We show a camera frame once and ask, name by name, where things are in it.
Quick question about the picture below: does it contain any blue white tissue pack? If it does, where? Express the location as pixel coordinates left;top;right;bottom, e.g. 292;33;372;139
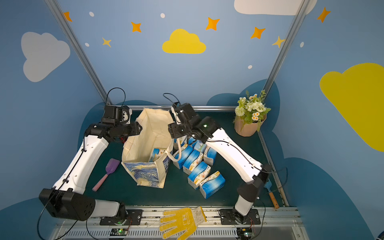
183;150;204;175
188;162;211;190
187;137;197;148
203;146;217;166
199;171;226;199
149;148;166;163
173;144;193;169

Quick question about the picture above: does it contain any teal cartoon tissue pack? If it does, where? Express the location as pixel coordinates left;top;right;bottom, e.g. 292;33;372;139
194;140;207;153

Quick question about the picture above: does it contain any cream canvas tote bag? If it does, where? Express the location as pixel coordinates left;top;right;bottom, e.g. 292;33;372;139
122;108;174;189

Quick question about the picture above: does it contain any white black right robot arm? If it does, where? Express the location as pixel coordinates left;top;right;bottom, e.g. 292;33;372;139
169;112;272;217

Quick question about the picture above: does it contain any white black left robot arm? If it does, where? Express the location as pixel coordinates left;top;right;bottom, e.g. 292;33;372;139
39;122;143;223

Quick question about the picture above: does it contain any purple pink spatula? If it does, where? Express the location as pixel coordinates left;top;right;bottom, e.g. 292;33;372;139
92;159;120;192

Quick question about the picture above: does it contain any flower pot with white flowers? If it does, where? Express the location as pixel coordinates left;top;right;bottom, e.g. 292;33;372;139
234;90;271;137

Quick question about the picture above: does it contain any yellow knit work glove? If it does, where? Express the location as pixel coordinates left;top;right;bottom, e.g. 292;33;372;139
159;207;207;240

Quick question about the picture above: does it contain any left green circuit board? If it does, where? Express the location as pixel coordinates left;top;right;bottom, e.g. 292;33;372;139
110;229;129;237

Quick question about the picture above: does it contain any green circuit board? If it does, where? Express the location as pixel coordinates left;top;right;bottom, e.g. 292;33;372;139
236;228;255;240
110;229;129;237

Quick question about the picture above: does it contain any right green circuit board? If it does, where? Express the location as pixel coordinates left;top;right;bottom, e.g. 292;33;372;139
236;228;255;240

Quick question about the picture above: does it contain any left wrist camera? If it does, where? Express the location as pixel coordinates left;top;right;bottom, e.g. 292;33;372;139
101;105;132;126

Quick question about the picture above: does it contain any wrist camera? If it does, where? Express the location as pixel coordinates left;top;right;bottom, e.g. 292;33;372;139
101;105;132;126
171;102;196;123

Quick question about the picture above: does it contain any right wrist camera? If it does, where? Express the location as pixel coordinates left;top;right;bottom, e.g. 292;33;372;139
171;102;196;123

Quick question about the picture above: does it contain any blue garden rake wooden handle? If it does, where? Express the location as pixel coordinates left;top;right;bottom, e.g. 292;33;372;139
264;180;280;209

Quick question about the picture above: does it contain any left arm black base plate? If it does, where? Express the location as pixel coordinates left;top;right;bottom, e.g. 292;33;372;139
100;209;143;226

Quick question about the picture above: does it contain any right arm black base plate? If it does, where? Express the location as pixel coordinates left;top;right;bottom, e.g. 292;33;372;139
219;209;261;225

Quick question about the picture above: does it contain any aluminium rail front frame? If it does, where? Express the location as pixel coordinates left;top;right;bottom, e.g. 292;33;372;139
49;207;309;240

